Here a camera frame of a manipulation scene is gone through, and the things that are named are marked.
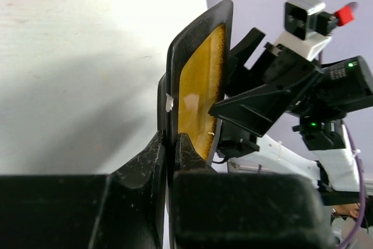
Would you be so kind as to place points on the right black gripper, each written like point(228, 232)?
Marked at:
point(281, 81)

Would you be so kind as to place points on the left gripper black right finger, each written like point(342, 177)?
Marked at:
point(242, 210)

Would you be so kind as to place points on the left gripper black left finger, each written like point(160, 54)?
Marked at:
point(124, 209)

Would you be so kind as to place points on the black amber square plate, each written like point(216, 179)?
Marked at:
point(196, 68)

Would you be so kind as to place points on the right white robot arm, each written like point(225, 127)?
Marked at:
point(331, 171)

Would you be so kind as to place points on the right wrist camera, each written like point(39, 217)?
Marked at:
point(308, 27)

